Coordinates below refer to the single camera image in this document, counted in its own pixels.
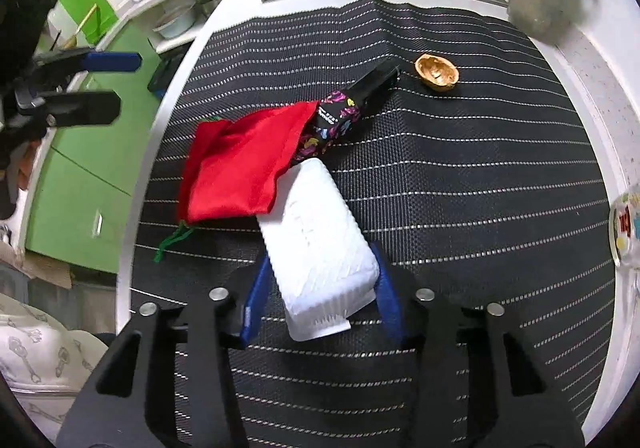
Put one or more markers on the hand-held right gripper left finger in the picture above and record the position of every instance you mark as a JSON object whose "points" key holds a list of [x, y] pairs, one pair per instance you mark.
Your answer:
{"points": [[255, 308]]}

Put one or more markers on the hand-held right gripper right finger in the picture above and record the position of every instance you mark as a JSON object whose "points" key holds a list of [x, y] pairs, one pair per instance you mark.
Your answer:
{"points": [[390, 300]]}

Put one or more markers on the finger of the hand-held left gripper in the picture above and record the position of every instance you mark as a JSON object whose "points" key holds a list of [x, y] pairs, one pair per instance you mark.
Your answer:
{"points": [[112, 61], [90, 108]]}

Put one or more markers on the white plastic box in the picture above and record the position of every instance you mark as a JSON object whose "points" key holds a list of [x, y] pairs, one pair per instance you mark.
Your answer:
{"points": [[320, 248]]}

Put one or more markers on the green cabinet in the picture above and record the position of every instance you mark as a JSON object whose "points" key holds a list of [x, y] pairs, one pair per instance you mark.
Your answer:
{"points": [[90, 153]]}

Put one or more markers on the pale bowl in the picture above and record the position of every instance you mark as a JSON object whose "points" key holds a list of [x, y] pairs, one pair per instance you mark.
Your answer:
{"points": [[175, 23]]}

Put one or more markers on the black striped mat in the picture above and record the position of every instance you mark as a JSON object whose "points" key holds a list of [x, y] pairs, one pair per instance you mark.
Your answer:
{"points": [[475, 203]]}

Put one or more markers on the cardboard sheet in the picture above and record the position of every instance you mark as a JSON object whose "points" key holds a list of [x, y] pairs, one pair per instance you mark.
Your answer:
{"points": [[45, 268]]}

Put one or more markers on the black patterned packet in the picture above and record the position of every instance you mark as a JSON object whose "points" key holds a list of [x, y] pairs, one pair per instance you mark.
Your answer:
{"points": [[345, 113]]}

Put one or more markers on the white printed cloth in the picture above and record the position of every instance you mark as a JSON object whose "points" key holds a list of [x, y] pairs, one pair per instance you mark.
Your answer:
{"points": [[40, 353]]}

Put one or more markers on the walnut shell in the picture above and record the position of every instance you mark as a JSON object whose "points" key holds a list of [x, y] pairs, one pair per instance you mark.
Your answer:
{"points": [[437, 73]]}

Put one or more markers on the printed glass mug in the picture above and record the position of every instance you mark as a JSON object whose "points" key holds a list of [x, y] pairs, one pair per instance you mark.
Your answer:
{"points": [[627, 228]]}

